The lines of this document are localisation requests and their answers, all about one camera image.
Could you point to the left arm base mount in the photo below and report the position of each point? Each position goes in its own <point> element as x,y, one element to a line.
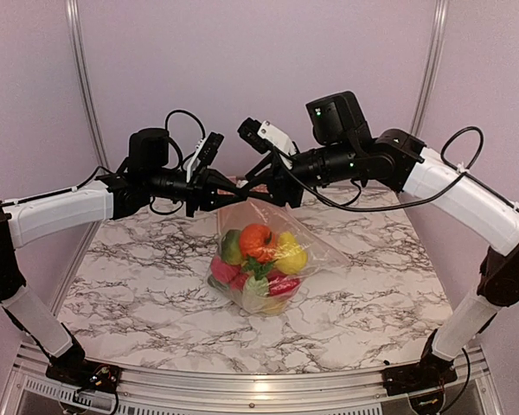
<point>86,375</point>

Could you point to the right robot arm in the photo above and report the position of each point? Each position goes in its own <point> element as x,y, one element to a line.
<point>346,150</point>

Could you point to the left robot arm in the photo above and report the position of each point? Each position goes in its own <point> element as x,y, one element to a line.
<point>141,178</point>

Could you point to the left aluminium frame post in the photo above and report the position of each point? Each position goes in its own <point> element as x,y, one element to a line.
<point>80,62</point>

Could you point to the pink fake fruit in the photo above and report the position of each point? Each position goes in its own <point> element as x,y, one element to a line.
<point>222,272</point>

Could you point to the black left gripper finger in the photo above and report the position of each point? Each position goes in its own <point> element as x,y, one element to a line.
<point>217,201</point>
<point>217,180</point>

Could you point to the pink perforated plastic basket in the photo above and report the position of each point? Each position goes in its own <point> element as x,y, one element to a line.
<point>239,180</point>

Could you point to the orange fake pumpkin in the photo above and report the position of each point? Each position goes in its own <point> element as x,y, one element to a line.
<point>257,242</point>

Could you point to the clear zip top bag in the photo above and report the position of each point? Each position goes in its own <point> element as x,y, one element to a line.
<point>321,255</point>

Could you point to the red fake pepper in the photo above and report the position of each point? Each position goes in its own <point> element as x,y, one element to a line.
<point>281,286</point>

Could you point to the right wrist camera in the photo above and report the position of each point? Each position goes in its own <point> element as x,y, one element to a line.
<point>264,137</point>

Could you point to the aluminium frame post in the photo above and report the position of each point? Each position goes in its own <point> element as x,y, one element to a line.
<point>435,49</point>
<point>80,62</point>

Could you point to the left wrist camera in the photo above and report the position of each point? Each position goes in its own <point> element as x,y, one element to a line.
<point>205,153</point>

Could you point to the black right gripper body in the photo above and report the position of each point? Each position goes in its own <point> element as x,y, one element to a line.
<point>291,193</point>

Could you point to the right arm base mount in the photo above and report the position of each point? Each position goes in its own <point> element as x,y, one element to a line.
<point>414,377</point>

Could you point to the front aluminium rail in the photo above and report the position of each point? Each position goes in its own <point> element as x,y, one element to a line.
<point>158,391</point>

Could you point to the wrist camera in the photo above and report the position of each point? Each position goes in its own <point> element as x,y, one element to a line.
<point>264,137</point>
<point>205,153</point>

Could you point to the right aluminium frame post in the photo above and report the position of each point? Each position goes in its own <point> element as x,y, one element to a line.
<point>435,49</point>

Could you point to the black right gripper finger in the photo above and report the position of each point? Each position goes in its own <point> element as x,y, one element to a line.
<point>263,174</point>
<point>248,193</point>

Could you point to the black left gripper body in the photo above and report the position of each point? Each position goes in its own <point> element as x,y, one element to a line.
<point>195,193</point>

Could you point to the yellow fake lemon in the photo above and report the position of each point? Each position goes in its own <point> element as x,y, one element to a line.
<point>290,257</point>

